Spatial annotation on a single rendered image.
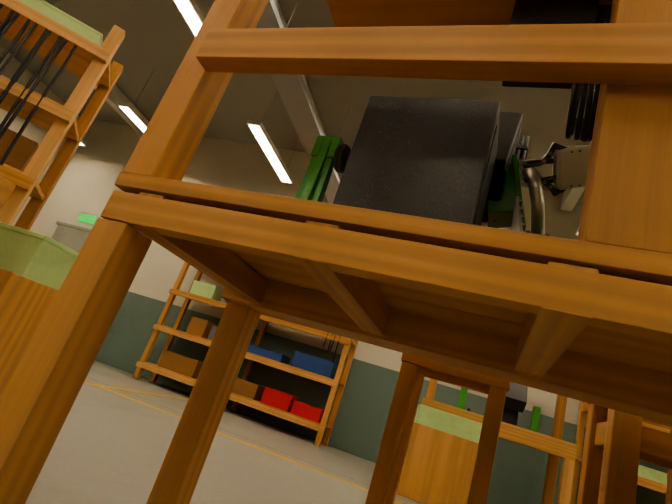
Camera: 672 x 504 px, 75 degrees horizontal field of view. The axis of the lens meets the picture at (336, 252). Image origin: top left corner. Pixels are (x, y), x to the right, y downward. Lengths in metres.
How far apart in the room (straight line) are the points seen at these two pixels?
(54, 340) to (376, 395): 5.85
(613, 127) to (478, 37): 0.29
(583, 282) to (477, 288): 0.15
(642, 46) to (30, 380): 1.25
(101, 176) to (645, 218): 10.01
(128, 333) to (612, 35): 8.05
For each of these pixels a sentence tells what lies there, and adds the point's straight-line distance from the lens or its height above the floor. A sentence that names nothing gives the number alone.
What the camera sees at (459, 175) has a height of 1.04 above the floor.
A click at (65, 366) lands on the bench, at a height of 0.45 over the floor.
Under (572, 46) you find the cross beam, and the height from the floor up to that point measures 1.22.
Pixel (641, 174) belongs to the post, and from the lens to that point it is 0.85.
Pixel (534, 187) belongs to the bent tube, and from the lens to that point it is 1.12.
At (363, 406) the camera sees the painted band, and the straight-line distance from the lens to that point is 6.67.
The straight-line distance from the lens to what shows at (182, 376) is 7.00.
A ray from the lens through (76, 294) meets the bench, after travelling 1.07.
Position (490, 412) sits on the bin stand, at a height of 0.66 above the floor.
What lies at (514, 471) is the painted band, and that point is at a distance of 6.67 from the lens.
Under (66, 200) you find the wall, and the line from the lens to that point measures 10.57.
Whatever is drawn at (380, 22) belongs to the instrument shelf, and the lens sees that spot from 1.34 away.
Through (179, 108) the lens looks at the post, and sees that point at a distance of 1.18.
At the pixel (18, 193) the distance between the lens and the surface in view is 3.02.
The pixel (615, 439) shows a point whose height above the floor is 0.69.
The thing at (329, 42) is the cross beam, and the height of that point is 1.23.
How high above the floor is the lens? 0.54
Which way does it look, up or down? 18 degrees up
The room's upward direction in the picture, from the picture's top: 19 degrees clockwise
